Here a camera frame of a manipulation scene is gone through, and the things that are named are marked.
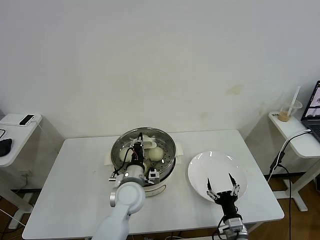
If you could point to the white side table with phone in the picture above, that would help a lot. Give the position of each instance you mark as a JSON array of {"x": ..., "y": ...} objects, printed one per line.
[{"x": 22, "y": 140}]

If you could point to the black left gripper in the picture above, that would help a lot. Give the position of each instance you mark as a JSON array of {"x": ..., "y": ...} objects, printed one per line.
[{"x": 138, "y": 155}]

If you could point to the iced coffee cup with straw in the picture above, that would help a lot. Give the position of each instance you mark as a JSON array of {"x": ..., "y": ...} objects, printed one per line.
[{"x": 296, "y": 93}]

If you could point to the clear plastic drink cup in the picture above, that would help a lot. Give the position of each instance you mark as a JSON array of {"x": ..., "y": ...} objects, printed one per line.
[{"x": 285, "y": 116}]

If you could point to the black cloth pouch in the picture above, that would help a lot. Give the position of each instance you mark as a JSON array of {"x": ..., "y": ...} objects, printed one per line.
[{"x": 5, "y": 147}]

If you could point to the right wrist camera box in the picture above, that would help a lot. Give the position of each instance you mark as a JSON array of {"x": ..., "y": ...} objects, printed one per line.
[{"x": 232, "y": 222}]

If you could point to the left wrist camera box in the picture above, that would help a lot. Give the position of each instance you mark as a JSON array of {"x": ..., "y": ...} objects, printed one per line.
[{"x": 153, "y": 176}]

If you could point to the black laptop beside cup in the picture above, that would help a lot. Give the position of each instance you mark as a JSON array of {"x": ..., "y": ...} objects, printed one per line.
[{"x": 312, "y": 122}]

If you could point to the white side table with cup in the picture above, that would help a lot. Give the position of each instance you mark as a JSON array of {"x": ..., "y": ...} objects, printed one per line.
[{"x": 297, "y": 147}]

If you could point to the large white table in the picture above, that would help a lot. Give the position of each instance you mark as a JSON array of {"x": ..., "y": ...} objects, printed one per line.
[{"x": 75, "y": 187}]

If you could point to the cream electric cooker base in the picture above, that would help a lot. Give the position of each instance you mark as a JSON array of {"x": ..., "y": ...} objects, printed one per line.
[{"x": 162, "y": 187}]

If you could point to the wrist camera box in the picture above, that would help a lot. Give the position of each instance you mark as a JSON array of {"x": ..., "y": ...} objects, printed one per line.
[
  {"x": 153, "y": 176},
  {"x": 232, "y": 222}
]

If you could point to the stainless steel steamer pot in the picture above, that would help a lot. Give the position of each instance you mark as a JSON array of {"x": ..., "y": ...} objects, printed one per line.
[{"x": 171, "y": 165}]

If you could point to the flat white box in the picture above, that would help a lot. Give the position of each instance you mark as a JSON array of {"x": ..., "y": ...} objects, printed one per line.
[{"x": 10, "y": 120}]

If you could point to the white round plate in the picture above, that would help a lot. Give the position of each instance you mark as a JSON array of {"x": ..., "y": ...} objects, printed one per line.
[{"x": 200, "y": 170}]

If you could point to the black screen smartphone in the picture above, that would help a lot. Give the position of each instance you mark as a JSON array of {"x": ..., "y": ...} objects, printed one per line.
[{"x": 26, "y": 120}]

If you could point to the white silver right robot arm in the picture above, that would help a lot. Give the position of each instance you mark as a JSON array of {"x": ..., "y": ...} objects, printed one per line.
[{"x": 237, "y": 233}]

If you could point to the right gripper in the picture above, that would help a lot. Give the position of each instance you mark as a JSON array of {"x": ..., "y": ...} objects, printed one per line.
[{"x": 226, "y": 202}]

